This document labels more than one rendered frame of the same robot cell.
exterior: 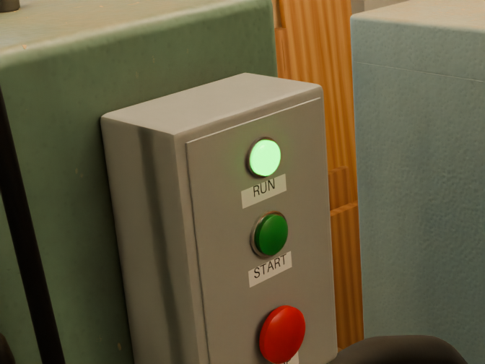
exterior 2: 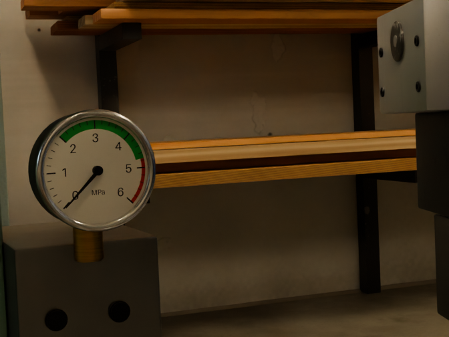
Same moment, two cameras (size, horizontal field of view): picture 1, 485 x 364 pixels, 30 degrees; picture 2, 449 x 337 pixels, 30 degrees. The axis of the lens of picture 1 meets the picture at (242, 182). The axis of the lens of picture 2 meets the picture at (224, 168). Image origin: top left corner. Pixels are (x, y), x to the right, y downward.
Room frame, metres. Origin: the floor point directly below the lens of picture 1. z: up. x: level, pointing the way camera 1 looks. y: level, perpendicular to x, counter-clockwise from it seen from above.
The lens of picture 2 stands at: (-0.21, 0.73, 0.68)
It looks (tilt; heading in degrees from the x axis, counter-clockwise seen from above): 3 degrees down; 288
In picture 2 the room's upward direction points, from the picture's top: 3 degrees counter-clockwise
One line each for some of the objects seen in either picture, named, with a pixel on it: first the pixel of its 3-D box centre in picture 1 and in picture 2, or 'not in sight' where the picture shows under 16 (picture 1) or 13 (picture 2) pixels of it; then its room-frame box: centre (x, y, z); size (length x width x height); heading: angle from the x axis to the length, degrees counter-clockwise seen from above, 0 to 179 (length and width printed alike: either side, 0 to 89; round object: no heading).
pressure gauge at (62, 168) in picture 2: not in sight; (90, 186); (0.00, 0.33, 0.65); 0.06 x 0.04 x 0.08; 41
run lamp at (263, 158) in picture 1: (265, 157); not in sight; (0.41, -0.01, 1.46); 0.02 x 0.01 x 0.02; 131
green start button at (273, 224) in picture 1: (272, 235); not in sight; (0.41, -0.01, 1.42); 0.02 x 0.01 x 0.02; 131
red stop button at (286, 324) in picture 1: (282, 334); not in sight; (0.41, -0.01, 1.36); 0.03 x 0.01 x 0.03; 131
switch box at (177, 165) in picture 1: (228, 245); not in sight; (0.44, 0.01, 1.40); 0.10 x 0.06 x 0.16; 131
